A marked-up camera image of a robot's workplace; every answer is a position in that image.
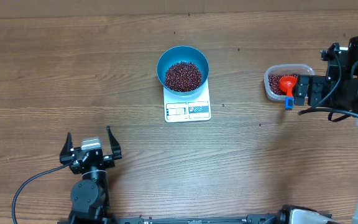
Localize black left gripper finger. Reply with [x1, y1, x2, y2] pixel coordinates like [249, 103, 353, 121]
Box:
[60, 133, 73, 157]
[106, 126, 122, 159]

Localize red measuring scoop blue handle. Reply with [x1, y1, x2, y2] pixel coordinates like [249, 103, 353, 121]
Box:
[279, 76, 297, 110]

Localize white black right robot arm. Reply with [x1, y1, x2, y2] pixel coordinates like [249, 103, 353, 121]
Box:
[278, 36, 358, 223]

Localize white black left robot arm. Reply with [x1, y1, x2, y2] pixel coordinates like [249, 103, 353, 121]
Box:
[60, 126, 122, 224]

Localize white digital kitchen scale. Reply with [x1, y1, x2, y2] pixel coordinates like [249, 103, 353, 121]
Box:
[163, 81, 211, 123]

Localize teal plastic bowl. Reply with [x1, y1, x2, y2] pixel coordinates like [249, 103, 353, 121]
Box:
[157, 45, 210, 95]

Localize clear plastic food container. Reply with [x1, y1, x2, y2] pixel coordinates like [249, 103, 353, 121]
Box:
[264, 63, 315, 101]

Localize red adzuki beans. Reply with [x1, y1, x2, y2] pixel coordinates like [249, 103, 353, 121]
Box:
[163, 61, 300, 96]

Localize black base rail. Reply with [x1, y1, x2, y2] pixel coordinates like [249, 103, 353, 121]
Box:
[57, 204, 334, 224]

